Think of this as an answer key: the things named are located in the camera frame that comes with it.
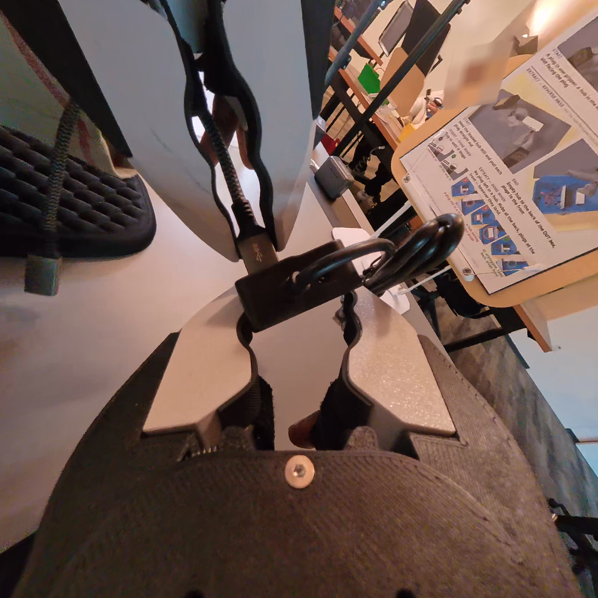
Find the instruction sheet board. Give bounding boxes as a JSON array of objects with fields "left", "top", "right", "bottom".
[{"left": 392, "top": 7, "right": 598, "bottom": 309}]

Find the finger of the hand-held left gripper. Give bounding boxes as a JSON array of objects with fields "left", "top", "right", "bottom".
[
  {"left": 58, "top": 0, "right": 241, "bottom": 262},
  {"left": 220, "top": 0, "right": 315, "bottom": 253}
]

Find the black light stand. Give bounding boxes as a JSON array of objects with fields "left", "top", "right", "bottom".
[{"left": 325, "top": 0, "right": 391, "bottom": 87}]

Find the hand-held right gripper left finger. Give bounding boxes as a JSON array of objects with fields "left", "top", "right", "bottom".
[{"left": 141, "top": 286, "right": 276, "bottom": 450}]

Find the black multi-port usb hub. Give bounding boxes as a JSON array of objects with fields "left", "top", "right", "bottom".
[{"left": 235, "top": 212, "right": 465, "bottom": 333}]

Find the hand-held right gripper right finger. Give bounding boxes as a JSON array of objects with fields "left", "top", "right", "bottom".
[{"left": 322, "top": 287, "right": 456, "bottom": 450}]

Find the person's right hand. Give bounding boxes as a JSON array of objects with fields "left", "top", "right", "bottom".
[{"left": 288, "top": 411, "right": 323, "bottom": 448}]

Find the person's left hand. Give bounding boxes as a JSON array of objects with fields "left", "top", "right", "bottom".
[{"left": 206, "top": 91, "right": 255, "bottom": 170}]

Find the black quilted armrest pad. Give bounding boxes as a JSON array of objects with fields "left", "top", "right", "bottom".
[{"left": 0, "top": 126, "right": 157, "bottom": 259}]

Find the grey braided usb cable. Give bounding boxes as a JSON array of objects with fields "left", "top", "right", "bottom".
[{"left": 23, "top": 0, "right": 280, "bottom": 296}]

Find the computer monitor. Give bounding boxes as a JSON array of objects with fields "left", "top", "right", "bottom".
[{"left": 377, "top": 0, "right": 415, "bottom": 54}]

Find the black power charger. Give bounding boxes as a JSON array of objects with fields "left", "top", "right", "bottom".
[{"left": 314, "top": 156, "right": 356, "bottom": 201}]

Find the green bag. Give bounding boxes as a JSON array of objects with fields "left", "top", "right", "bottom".
[{"left": 357, "top": 63, "right": 381, "bottom": 94}]

